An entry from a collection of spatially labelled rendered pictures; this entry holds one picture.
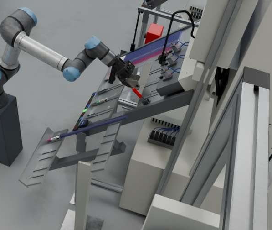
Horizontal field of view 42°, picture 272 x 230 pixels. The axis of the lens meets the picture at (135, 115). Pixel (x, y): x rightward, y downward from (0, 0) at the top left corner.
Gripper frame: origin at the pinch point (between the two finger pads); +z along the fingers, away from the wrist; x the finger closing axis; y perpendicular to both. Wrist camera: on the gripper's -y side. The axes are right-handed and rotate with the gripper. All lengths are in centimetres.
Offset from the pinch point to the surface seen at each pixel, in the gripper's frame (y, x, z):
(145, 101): 12.2, -18.0, 1.2
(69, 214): -91, -35, 33
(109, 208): -79, -21, 53
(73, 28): -135, 164, -34
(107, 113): -15.4, -13.8, -2.5
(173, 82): 30.2, -16.7, 1.8
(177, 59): 29.6, 0.1, 0.2
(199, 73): 48, -25, 1
